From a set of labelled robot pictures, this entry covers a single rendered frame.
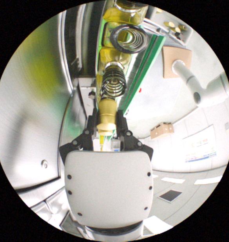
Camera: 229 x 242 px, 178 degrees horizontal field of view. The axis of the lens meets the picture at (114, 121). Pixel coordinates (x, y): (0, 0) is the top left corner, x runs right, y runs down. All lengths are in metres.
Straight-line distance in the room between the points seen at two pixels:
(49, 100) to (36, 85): 0.05
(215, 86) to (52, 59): 0.47
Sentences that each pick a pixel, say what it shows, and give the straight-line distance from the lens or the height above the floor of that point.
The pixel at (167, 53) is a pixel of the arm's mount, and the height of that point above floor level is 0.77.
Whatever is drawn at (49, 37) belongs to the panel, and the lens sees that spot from 0.19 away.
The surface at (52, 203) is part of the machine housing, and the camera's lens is 0.23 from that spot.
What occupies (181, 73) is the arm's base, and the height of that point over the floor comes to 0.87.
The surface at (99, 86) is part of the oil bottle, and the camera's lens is 0.16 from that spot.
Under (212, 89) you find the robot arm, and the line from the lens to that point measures 0.38.
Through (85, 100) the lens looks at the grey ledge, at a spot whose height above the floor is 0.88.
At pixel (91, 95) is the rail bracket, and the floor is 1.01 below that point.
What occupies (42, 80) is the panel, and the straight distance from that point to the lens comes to 0.17.
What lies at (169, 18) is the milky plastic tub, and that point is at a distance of 0.56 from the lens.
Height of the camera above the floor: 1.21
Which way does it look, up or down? 24 degrees down
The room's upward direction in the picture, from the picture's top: 179 degrees clockwise
